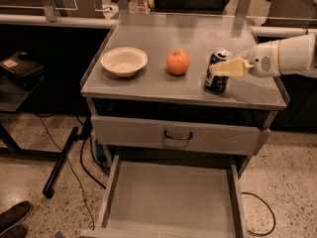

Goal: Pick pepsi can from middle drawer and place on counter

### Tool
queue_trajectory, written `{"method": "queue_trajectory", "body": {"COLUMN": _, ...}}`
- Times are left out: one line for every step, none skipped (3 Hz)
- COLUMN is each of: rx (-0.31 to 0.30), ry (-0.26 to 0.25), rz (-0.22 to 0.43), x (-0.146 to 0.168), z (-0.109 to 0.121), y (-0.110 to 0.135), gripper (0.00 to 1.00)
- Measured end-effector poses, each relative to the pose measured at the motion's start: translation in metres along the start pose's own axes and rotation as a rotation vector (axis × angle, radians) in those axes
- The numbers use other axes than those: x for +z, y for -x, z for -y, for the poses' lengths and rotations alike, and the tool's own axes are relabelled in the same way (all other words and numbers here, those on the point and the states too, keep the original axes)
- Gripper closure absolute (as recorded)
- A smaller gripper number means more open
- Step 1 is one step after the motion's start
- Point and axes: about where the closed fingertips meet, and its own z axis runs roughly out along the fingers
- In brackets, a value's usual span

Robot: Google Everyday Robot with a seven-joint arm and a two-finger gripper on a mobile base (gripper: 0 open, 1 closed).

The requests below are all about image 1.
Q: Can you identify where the black stand leg with wheel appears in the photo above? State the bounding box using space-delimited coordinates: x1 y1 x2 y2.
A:
43 117 92 199

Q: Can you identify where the black floor cable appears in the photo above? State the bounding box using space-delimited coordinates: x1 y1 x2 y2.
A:
33 112 110 230
240 191 276 237

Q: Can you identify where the black box on shelf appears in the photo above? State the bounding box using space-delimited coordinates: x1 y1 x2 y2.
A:
0 52 45 91

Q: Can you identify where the grey top drawer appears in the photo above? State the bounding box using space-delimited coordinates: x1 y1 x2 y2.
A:
91 116 269 156

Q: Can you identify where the open grey middle drawer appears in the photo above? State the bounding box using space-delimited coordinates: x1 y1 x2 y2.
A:
80 155 248 238

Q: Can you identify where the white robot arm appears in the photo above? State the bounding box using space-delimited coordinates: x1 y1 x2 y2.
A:
209 34 317 77

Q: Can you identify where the black floor cable left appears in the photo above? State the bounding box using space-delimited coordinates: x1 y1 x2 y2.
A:
33 112 110 230

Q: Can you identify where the dark shoe upper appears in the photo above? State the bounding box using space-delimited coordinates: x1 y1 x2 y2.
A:
0 200 33 233

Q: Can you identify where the black floor cable right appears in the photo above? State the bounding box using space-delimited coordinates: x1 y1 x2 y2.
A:
240 191 276 237

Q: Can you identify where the orange fruit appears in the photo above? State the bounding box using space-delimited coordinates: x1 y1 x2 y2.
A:
166 49 190 75

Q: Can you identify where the blue pepsi can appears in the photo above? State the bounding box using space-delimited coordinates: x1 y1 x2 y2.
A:
204 48 231 93

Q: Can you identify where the grey metal drawer cabinet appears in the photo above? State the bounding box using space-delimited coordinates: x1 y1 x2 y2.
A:
79 12 291 171

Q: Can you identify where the black drawer handle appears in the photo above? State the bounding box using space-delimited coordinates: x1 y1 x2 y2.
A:
163 130 193 141

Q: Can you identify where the dark side table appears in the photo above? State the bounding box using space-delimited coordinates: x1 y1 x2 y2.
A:
0 76 61 161

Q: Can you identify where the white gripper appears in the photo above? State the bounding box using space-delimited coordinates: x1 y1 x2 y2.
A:
210 41 280 77

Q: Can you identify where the dark shoe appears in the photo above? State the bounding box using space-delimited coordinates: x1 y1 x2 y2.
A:
0 224 28 238
0 200 33 233

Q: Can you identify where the white bowl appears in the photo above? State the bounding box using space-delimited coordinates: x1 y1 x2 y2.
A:
100 47 148 77

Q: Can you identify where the dark shoe lower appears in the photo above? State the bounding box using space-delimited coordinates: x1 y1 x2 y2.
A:
0 224 28 238

